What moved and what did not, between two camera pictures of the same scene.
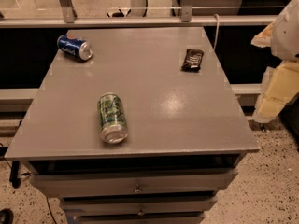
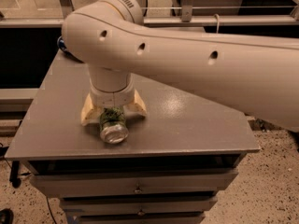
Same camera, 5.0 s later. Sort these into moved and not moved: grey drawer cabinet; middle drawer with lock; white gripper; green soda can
Moved: white gripper
Not moved: middle drawer with lock; grey drawer cabinet; green soda can
